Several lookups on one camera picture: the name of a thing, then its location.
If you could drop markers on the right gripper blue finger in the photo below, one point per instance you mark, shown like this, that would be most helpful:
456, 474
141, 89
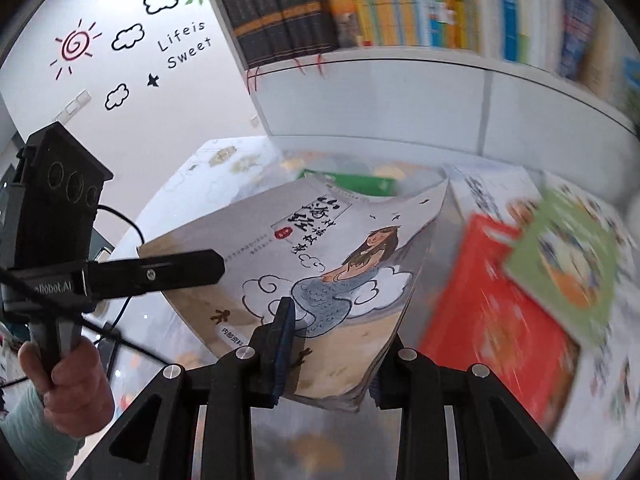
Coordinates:
275, 360

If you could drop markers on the mermaid cover classic book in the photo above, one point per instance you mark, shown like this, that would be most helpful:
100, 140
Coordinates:
349, 263

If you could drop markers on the green cricket fable book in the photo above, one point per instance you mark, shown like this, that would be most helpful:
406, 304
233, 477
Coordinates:
366, 185

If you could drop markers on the red donkey cover book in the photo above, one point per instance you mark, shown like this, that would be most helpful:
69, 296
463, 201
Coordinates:
483, 317

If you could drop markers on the light green picture book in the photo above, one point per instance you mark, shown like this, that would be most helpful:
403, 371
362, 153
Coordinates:
566, 261

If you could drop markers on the teal sleeve forearm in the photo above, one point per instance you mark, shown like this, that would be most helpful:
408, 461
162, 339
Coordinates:
42, 450

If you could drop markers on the person's left hand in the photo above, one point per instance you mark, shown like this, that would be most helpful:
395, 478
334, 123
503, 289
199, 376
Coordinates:
76, 396

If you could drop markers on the white bookshelf cabinet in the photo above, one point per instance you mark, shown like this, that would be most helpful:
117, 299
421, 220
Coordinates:
520, 100

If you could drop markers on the white cartoon figures book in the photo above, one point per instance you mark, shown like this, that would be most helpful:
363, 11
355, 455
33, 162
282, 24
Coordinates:
599, 428

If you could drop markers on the black hardcover book set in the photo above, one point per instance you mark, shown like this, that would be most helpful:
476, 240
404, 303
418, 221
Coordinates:
269, 31

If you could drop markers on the orange yellow book row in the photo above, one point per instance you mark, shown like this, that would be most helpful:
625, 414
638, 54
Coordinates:
449, 24

